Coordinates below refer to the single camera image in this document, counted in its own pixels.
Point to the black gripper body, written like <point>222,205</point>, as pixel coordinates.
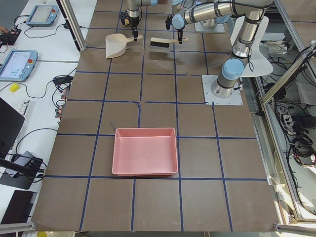
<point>179,31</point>
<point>134,21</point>

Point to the beige hand brush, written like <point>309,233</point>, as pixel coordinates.
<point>160,42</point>

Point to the beige plastic dustpan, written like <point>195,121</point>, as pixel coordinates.
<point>116,45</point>

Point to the pink plastic bin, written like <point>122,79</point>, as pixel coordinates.
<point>145,152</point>

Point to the white plastic chair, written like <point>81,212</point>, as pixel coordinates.
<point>261,65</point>

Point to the blue teach pendant far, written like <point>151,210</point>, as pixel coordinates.
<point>42,15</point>

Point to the blue teach pendant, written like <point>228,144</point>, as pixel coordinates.
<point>42,15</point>
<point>18,65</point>

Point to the blue teach pendant near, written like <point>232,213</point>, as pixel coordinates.
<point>18,65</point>

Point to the yellow sponge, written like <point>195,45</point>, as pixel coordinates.
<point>14,87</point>

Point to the white keyboard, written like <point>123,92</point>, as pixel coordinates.
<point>22,107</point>

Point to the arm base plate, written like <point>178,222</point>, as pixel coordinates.
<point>214,94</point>
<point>214,29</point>

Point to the aluminium frame post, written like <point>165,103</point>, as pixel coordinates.
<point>72,23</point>

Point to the black camera stand base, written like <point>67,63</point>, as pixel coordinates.
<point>22,170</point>

